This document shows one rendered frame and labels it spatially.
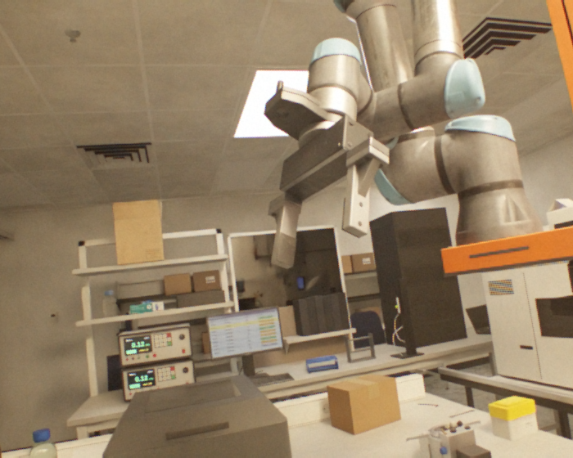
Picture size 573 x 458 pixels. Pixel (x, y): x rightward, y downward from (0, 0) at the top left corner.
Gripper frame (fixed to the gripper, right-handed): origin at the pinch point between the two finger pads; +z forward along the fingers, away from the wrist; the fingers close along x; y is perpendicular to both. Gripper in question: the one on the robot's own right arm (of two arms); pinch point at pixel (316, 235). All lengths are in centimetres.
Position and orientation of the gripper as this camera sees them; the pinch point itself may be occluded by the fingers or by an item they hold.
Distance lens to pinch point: 52.6
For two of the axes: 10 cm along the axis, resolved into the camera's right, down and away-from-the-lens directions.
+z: -1.1, 8.8, -4.6
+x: -6.1, 3.0, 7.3
